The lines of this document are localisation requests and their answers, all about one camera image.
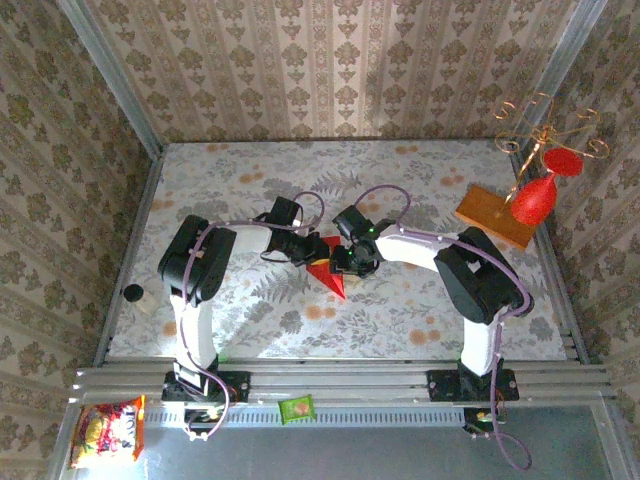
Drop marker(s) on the red cloth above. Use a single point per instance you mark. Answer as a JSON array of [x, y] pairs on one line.
[[327, 280]]

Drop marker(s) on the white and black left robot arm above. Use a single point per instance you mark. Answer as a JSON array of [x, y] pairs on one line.
[[195, 335]]

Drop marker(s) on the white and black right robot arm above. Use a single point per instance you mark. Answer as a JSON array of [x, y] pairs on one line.
[[480, 350]]

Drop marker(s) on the floral patterned table cover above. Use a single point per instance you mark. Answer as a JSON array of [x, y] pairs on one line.
[[350, 330]]

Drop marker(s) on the orange wooden block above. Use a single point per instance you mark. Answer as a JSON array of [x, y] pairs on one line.
[[480, 212]]

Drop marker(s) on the green snack packet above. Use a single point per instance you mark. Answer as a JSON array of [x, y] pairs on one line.
[[297, 409]]

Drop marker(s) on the small bottle with black cap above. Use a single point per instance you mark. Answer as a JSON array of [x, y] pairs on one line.
[[134, 293]]

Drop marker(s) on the red plastic wine glass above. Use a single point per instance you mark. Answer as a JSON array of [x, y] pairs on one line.
[[532, 200]]

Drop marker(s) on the small electronics board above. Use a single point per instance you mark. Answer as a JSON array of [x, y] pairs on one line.
[[202, 414], [480, 417]]

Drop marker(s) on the grey metal panel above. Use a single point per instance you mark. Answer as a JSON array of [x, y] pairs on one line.
[[350, 455]]

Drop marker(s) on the red yellow snack bag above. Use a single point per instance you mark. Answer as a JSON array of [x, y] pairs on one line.
[[107, 432]]

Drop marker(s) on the aluminium frame rail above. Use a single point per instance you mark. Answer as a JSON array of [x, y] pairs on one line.
[[340, 380]]

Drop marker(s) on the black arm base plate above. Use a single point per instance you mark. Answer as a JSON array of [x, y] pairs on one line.
[[440, 385], [240, 387]]

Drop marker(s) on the aluminium table side rail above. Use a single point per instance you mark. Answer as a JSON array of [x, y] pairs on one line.
[[146, 200], [575, 330]]

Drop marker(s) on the aluminium corner post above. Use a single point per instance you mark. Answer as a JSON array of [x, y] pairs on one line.
[[570, 50], [111, 75]]

